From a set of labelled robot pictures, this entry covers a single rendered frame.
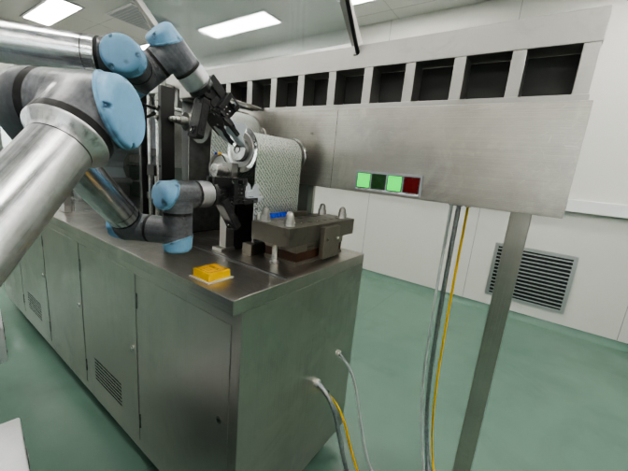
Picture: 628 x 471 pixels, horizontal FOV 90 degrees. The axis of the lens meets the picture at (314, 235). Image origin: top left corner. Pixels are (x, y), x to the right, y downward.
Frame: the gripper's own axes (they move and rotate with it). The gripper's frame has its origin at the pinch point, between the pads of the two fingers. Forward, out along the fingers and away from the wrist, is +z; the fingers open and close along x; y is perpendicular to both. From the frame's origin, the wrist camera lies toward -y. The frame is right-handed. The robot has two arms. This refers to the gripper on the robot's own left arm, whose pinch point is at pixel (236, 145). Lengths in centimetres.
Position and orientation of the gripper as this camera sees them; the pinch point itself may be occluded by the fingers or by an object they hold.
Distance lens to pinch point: 107.8
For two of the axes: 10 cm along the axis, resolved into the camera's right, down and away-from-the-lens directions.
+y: 4.4, -8.2, 3.5
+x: -8.1, -2.0, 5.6
